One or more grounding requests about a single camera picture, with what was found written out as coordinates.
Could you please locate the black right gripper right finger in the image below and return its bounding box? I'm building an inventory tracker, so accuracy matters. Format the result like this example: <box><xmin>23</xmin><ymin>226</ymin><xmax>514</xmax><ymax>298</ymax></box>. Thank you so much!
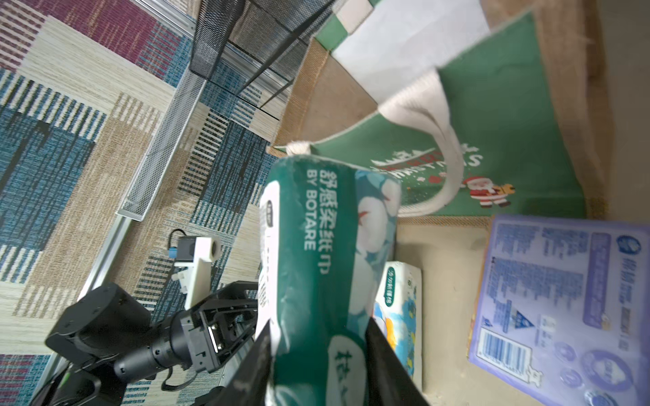
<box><xmin>366</xmin><ymin>318</ymin><xmax>428</xmax><ymax>406</ymax></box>

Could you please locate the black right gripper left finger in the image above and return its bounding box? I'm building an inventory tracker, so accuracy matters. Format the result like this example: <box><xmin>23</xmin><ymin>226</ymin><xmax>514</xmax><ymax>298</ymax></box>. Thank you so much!
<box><xmin>206</xmin><ymin>322</ymin><xmax>272</xmax><ymax>406</ymax></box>

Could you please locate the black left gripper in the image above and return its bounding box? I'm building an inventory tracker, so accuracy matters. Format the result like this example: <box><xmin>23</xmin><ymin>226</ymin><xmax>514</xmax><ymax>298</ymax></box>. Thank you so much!
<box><xmin>179</xmin><ymin>281</ymin><xmax>258</xmax><ymax>373</ymax></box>

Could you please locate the white blue floral tissue pack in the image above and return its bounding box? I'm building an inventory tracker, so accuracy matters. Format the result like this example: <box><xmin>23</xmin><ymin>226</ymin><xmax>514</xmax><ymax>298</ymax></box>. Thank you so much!
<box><xmin>373</xmin><ymin>262</ymin><xmax>423</xmax><ymax>390</ymax></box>

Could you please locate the green Botare tissue pack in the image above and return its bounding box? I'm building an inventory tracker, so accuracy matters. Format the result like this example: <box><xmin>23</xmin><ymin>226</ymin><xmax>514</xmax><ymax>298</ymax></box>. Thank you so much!
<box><xmin>257</xmin><ymin>155</ymin><xmax>401</xmax><ymax>405</ymax></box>

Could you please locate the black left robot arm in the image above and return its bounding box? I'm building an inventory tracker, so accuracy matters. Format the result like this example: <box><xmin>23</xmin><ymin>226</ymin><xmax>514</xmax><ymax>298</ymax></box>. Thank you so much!
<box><xmin>31</xmin><ymin>281</ymin><xmax>258</xmax><ymax>405</ymax></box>

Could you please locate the green burlap Christmas canvas bag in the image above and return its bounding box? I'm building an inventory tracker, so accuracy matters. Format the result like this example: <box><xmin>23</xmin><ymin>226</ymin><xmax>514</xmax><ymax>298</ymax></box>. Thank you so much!
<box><xmin>271</xmin><ymin>1</ymin><xmax>612</xmax><ymax>227</ymax></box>

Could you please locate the purple tissue pack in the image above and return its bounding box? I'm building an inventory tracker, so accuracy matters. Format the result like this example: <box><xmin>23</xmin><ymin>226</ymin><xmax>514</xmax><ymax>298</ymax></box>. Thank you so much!
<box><xmin>468</xmin><ymin>215</ymin><xmax>649</xmax><ymax>405</ymax></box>

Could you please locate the white wire mesh basket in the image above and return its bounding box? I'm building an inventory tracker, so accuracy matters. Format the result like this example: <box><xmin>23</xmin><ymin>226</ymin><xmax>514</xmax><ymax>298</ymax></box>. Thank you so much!
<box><xmin>116</xmin><ymin>69</ymin><xmax>206</xmax><ymax>222</ymax></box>

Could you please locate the black wire mesh shelf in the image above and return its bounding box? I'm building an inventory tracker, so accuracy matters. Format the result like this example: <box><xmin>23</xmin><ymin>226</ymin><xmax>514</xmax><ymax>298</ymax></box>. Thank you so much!
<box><xmin>189</xmin><ymin>1</ymin><xmax>333</xmax><ymax>108</ymax></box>

